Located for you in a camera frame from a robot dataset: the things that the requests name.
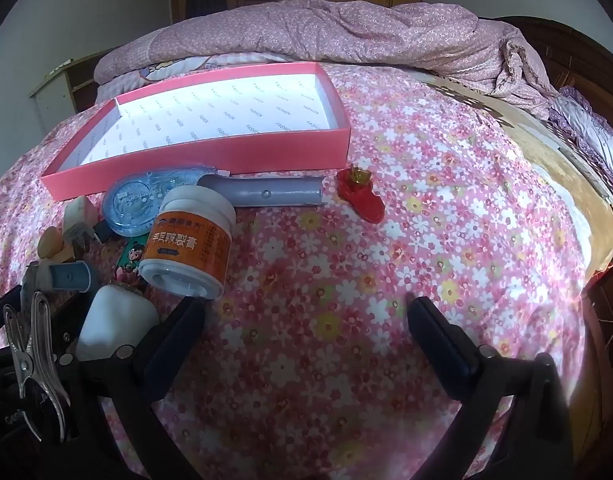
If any white jar orange label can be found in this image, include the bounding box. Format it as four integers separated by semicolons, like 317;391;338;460
138;186;237;301

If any purple ruffled pillow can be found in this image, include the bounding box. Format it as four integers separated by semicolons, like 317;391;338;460
547;85;613;196

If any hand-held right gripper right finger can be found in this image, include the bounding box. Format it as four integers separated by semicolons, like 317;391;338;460
407;296;573;480

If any wooden block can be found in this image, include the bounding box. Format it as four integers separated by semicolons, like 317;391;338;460
38;226;74;263

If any pink cardboard box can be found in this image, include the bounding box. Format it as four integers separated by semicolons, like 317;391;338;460
40;62;351;198

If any white plug adapter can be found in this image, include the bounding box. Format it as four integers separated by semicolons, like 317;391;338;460
62;195;110;251

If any pink quilt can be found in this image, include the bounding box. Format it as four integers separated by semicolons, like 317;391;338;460
94;0;560;121

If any white side desk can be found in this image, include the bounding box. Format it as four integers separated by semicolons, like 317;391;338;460
29;52;112;133

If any brown patterned blanket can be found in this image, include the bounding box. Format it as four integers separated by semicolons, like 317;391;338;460
427;72;613;271

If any metal spring clip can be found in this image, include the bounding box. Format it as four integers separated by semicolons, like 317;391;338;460
3;292;72;443

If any cartoon print blanket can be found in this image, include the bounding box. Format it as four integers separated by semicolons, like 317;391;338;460
114;52;267;91

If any pink floral bedsheet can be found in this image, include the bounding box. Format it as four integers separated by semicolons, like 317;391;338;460
0;62;602;480

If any grey plastic tube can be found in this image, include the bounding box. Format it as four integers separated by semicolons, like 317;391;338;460
201;171;328;209

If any dark wooden headboard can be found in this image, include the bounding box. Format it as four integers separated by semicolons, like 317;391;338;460
501;15;613;156

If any red shoe ornament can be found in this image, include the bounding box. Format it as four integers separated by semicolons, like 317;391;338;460
335;164;386;223

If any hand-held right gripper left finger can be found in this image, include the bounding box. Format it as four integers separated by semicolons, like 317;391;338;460
56;297;207;480

